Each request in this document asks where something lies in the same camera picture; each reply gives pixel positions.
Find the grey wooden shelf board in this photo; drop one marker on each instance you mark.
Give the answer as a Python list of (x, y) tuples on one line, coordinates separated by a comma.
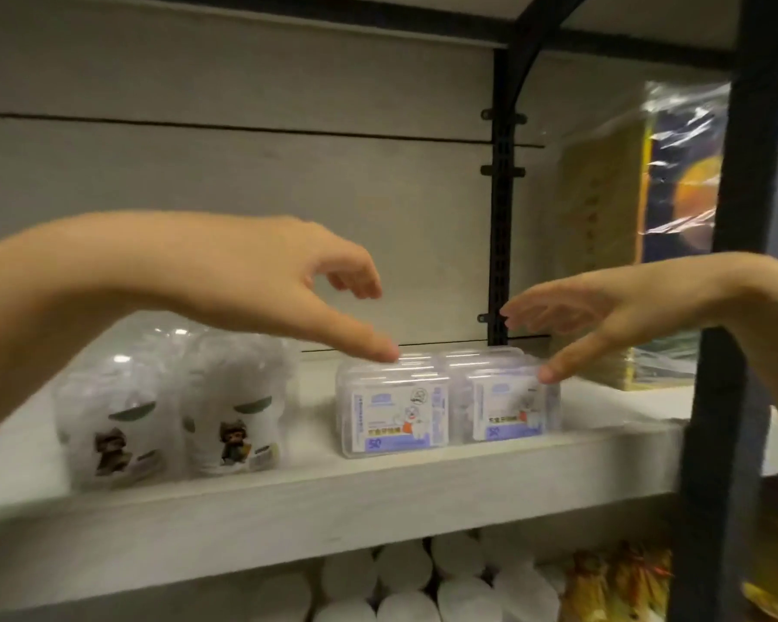
[(337, 498), (298, 12)]

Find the black metal shelf post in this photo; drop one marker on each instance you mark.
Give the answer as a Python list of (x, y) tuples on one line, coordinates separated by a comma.
[(719, 446)]

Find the person's right forearm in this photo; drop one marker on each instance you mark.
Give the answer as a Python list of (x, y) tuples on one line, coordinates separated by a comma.
[(771, 330)]

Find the clear plastic floss pick box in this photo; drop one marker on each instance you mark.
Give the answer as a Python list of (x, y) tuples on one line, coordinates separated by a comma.
[(509, 408), (395, 411)]

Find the person's right hand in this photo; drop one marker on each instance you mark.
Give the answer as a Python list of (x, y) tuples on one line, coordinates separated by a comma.
[(648, 297)]

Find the person's left forearm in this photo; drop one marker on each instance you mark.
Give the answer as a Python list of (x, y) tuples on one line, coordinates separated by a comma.
[(71, 304)]

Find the clear bag of cotton pads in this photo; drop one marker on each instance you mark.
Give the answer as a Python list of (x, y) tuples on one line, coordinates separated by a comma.
[(236, 408), (120, 421)]

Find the group of white paper rolls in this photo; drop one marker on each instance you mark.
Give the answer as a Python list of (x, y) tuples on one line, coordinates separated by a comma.
[(421, 582)]

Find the black slotted shelf upright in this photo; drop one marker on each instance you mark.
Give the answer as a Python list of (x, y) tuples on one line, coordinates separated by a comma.
[(502, 207)]

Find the person's right thumb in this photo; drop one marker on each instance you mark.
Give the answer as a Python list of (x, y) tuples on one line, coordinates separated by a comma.
[(574, 356)]

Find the person's left hand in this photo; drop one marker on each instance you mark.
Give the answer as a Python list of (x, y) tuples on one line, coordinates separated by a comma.
[(253, 271)]

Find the yellow snack packets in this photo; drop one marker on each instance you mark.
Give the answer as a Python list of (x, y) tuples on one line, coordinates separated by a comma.
[(616, 582)]

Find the person's left thumb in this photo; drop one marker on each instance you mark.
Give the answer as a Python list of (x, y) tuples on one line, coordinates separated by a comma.
[(353, 331)]

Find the plastic wrapped yellow blue package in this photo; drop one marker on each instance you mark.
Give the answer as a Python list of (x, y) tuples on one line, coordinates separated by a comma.
[(629, 187)]

